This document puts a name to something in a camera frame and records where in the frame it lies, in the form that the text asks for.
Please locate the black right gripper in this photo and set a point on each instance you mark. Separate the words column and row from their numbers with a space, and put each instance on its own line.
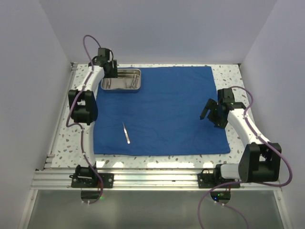
column 211, row 104

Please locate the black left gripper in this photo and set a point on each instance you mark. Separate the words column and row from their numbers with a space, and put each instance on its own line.
column 113, row 74

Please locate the stainless steel instrument tray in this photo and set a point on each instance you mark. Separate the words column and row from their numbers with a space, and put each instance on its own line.
column 121, row 73

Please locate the blue surgical drape cloth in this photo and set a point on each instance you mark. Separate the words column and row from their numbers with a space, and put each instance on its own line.
column 162, row 118

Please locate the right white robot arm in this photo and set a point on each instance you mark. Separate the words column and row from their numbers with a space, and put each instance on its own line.
column 260, row 161

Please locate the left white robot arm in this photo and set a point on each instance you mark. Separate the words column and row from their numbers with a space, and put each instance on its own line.
column 84, row 112

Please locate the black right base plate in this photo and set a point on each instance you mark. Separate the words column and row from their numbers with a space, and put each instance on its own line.
column 210, row 177

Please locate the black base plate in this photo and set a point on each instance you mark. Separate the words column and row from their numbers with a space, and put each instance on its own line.
column 89, row 182
column 210, row 177

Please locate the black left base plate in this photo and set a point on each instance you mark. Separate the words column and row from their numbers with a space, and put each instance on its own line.
column 89, row 182

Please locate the aluminium front rail frame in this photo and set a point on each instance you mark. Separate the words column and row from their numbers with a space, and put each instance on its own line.
column 124, row 179

